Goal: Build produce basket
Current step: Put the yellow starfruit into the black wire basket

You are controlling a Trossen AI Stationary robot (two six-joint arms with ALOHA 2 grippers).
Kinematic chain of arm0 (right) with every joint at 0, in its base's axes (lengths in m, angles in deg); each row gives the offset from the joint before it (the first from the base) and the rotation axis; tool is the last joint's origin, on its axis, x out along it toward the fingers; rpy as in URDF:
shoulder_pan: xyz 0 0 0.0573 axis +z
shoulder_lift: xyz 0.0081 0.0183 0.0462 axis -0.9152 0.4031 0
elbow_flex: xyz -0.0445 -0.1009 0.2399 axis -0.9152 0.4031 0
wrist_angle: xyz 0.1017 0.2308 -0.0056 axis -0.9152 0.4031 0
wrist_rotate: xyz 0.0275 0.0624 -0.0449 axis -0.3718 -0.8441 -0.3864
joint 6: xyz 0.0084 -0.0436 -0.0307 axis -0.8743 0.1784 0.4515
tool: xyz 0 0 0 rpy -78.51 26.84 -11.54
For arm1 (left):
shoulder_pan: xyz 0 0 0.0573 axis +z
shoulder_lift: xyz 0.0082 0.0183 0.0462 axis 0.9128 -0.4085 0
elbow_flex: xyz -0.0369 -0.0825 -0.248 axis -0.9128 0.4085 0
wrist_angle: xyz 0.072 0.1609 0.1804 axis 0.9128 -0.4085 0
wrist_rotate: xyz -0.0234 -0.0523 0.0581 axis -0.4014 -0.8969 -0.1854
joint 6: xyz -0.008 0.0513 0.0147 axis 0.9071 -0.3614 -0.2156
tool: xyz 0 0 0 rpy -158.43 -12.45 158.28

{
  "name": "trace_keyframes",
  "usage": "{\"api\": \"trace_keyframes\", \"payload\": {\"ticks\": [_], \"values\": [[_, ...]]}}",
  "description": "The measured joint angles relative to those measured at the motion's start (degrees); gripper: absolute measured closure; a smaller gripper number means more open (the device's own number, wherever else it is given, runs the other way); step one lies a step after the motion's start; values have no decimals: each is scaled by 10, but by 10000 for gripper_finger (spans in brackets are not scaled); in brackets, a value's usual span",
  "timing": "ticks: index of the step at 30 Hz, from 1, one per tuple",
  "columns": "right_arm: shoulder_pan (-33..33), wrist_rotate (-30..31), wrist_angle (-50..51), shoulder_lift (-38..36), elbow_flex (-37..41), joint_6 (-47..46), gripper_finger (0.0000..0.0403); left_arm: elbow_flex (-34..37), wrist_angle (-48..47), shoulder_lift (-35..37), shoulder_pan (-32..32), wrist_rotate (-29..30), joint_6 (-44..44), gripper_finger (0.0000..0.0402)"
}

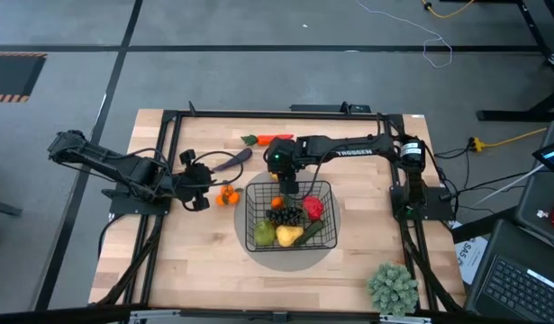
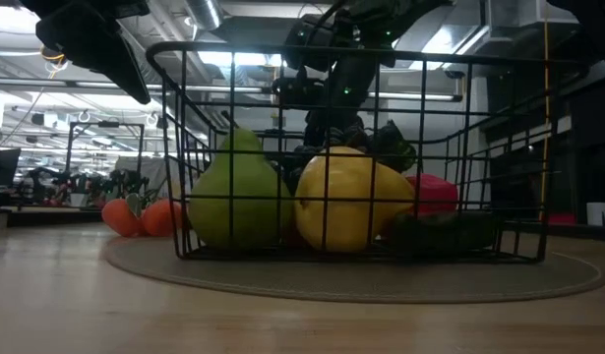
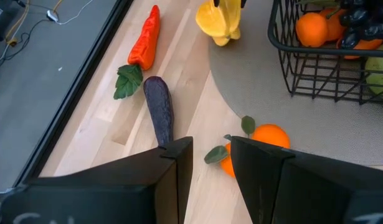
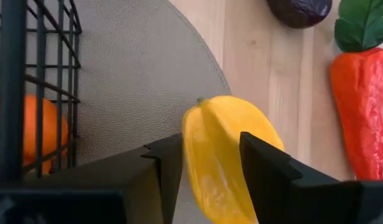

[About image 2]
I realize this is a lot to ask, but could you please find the black wire basket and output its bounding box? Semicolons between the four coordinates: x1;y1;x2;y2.
145;41;591;265

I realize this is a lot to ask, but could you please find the round grey placemat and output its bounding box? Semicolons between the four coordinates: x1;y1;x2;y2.
102;234;605;304

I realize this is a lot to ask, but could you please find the hanging cable reel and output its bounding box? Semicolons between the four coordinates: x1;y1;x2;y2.
39;46;67;66

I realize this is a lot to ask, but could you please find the yellow pear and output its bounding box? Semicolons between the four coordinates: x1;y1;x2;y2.
294;146;416;253

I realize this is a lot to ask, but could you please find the black background rig frame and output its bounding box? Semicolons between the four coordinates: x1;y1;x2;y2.
63;120;146;191

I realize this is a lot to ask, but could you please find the dark green cucumber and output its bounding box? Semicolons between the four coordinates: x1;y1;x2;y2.
388;209;500;257

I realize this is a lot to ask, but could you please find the green pear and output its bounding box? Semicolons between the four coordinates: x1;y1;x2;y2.
188;126;296;250

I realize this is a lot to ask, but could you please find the dark purple grape bunch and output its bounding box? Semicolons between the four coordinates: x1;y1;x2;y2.
281;120;419;193

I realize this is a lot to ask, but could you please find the yellow hanging cable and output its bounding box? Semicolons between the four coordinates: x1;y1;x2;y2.
540;0;552;222

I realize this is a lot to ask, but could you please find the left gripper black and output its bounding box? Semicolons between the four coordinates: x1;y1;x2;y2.
19;0;151;105

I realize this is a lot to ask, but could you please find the tangerine cluster with stem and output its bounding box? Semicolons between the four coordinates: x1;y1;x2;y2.
100;193;185;238

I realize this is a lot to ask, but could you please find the red bell pepper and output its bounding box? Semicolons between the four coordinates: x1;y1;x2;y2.
404;172;459;217

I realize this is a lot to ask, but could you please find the dark background monitor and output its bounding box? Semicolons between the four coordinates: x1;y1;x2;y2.
0;147;22;188

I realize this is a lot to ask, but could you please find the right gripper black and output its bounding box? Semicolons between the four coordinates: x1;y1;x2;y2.
284;14;396;147

